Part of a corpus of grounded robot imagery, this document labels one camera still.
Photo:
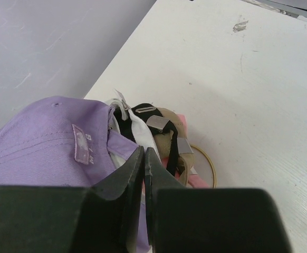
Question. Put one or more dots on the black baseball cap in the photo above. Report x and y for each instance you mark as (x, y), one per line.
(151, 116)

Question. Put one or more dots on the pink baseball cap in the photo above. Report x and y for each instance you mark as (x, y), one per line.
(186, 174)

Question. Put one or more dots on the beige baseball cap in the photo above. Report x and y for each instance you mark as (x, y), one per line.
(178, 146)

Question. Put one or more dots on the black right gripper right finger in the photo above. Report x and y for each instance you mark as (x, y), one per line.
(182, 219)

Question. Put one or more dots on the lavender baseball cap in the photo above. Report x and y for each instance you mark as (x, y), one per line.
(56, 142)

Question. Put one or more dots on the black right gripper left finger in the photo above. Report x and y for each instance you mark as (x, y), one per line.
(101, 218)

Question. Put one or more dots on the gold wire hat stand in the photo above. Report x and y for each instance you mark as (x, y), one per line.
(207, 159)

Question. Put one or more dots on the white baseball cap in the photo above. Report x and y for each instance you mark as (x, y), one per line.
(126, 131)

